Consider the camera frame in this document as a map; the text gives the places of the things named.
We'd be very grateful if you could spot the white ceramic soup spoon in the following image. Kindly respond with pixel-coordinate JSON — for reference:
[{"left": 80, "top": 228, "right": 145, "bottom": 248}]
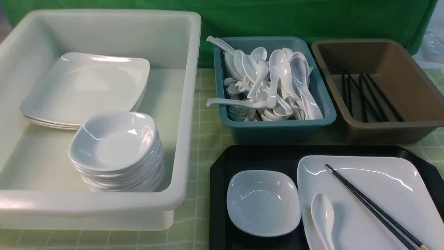
[{"left": 311, "top": 193, "right": 335, "bottom": 250}]

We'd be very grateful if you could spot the clear grey spoon right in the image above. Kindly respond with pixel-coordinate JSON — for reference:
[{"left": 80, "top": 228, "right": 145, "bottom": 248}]
[{"left": 290, "top": 57, "right": 324, "bottom": 120}]

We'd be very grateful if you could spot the black chopstick gold tip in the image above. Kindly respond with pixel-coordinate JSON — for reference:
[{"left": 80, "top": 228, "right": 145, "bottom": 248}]
[{"left": 325, "top": 164, "right": 430, "bottom": 250}]

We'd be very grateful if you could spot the large white square plate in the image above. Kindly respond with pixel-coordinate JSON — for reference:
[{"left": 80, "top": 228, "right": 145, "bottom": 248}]
[{"left": 297, "top": 155, "right": 444, "bottom": 250}]

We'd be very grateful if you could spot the green checkered tablecloth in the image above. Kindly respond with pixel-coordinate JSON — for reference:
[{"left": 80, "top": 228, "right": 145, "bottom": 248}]
[{"left": 0, "top": 68, "right": 444, "bottom": 250}]

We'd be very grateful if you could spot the top white plate in tub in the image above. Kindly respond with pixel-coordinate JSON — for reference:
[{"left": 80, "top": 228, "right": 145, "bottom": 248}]
[{"left": 20, "top": 52, "right": 151, "bottom": 127}]

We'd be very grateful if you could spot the small white square bowl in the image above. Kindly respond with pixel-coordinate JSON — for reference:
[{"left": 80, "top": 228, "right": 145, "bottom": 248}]
[{"left": 226, "top": 170, "right": 301, "bottom": 238}]

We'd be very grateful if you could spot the brown plastic bin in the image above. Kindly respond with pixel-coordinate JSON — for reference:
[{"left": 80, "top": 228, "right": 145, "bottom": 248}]
[{"left": 311, "top": 39, "right": 444, "bottom": 144}]

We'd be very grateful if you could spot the white spoon long handle left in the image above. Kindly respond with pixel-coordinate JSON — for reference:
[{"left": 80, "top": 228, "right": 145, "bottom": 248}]
[{"left": 206, "top": 98, "right": 267, "bottom": 109}]

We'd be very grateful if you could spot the teal plastic bin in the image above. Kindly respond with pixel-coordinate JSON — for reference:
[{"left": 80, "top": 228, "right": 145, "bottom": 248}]
[{"left": 219, "top": 36, "right": 337, "bottom": 144}]

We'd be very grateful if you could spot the white spoon centre upright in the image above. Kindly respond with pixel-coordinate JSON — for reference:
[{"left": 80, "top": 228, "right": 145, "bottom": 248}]
[{"left": 267, "top": 49, "right": 287, "bottom": 109}]

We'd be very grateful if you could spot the large white plastic tub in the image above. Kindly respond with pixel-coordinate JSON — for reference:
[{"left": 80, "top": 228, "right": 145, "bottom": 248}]
[{"left": 0, "top": 9, "right": 201, "bottom": 231}]

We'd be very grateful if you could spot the top white bowl of stack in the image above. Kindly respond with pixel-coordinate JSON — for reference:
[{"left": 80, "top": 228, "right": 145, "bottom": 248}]
[{"left": 68, "top": 111, "right": 160, "bottom": 173}]

